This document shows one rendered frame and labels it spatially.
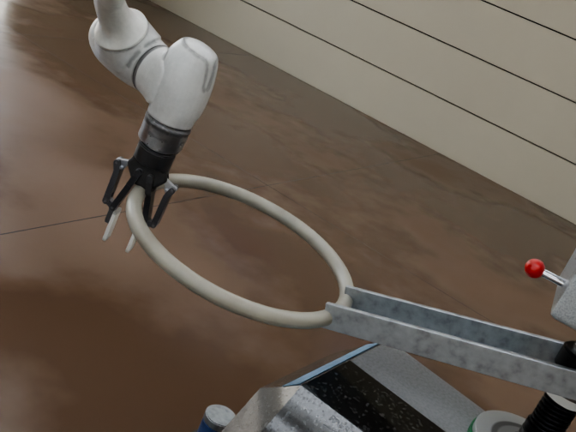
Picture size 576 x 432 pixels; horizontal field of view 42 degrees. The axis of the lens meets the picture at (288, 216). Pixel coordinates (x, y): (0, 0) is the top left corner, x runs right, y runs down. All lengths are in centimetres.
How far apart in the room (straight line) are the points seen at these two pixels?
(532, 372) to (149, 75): 84
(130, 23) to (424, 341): 78
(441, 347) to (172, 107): 64
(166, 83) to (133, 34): 12
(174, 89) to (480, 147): 635
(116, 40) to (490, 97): 632
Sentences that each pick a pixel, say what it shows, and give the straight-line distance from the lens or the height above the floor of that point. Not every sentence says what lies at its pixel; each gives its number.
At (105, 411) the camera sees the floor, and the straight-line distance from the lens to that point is 243.
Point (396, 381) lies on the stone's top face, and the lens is 147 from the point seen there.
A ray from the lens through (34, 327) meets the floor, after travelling 270.
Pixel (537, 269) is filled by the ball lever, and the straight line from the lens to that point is 124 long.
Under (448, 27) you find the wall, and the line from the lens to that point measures 770.
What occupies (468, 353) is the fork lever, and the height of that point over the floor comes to 99.
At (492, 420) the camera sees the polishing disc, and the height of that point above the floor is 85.
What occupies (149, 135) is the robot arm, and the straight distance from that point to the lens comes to 141.
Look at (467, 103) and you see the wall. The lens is 760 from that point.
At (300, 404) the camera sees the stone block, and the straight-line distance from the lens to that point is 131.
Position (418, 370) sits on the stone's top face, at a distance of 155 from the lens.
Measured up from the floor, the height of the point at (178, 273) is 93.
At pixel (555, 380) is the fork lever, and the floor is 102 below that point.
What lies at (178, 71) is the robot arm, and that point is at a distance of 136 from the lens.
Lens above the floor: 152
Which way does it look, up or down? 20 degrees down
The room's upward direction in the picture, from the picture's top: 23 degrees clockwise
